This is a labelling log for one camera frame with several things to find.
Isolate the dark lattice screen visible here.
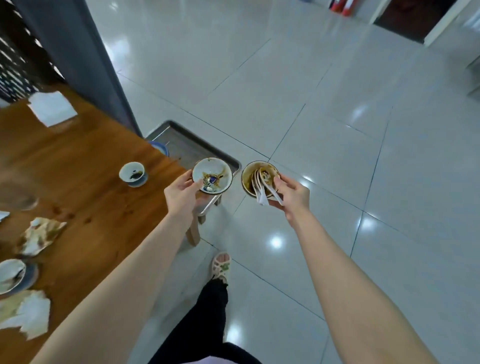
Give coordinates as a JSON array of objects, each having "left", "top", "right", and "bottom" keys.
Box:
[{"left": 0, "top": 0, "right": 65, "bottom": 103}]

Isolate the person's right forearm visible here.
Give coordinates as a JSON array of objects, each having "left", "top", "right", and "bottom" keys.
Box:
[{"left": 284, "top": 212, "right": 439, "bottom": 364}]

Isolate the white bowl with blue pattern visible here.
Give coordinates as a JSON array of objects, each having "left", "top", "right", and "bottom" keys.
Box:
[{"left": 191, "top": 157, "right": 233, "bottom": 195}]

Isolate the brown-rimmed bowl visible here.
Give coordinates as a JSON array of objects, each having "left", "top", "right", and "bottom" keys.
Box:
[{"left": 241, "top": 161, "right": 281, "bottom": 199}]

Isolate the person's left forearm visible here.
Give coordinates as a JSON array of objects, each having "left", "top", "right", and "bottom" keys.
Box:
[{"left": 32, "top": 212, "right": 197, "bottom": 364}]

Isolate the person's beige sandal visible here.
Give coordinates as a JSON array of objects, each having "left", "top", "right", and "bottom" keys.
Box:
[{"left": 209, "top": 251, "right": 232, "bottom": 287}]

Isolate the person's right hand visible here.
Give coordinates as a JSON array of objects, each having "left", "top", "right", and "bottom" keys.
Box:
[{"left": 268, "top": 174, "right": 312, "bottom": 228}]

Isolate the white teacup with sauce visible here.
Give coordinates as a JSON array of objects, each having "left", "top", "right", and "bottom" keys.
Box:
[{"left": 119, "top": 161, "right": 148, "bottom": 188}]

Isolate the person's black trouser leg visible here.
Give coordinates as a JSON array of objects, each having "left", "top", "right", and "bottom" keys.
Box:
[{"left": 148, "top": 279, "right": 263, "bottom": 364}]

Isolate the large crumpled white tissue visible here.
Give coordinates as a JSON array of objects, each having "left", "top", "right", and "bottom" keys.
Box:
[{"left": 0, "top": 289, "right": 52, "bottom": 341}]

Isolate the brown-stained crumpled tissue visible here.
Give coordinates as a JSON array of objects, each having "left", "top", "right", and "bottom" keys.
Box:
[{"left": 16, "top": 217, "right": 68, "bottom": 258}]

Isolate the grey pillar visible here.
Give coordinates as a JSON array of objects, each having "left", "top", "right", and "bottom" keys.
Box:
[{"left": 15, "top": 0, "right": 143, "bottom": 139}]

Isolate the white plastic spoon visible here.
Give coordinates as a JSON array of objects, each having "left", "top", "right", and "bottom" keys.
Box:
[
  {"left": 259, "top": 169, "right": 284, "bottom": 206},
  {"left": 251, "top": 169, "right": 269, "bottom": 206}
]

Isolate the clean white napkin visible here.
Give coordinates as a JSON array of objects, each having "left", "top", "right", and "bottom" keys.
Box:
[{"left": 28, "top": 91, "right": 79, "bottom": 128}]

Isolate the small blue-rimmed bowl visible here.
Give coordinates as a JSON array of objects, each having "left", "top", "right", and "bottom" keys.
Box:
[{"left": 148, "top": 140, "right": 170, "bottom": 158}]

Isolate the small white dish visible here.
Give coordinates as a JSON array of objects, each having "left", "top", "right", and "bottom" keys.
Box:
[{"left": 0, "top": 259, "right": 27, "bottom": 295}]

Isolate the clear drinking glass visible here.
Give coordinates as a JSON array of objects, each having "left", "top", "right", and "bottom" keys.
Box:
[{"left": 0, "top": 157, "right": 40, "bottom": 211}]

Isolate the white door frame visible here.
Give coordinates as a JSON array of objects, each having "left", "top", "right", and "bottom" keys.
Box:
[{"left": 369, "top": 0, "right": 472, "bottom": 48}]

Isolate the person's left hand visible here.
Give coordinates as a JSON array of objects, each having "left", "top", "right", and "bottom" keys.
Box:
[{"left": 164, "top": 170, "right": 211, "bottom": 226}]

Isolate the metal tray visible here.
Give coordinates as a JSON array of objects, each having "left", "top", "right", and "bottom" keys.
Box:
[{"left": 144, "top": 120, "right": 242, "bottom": 217}]

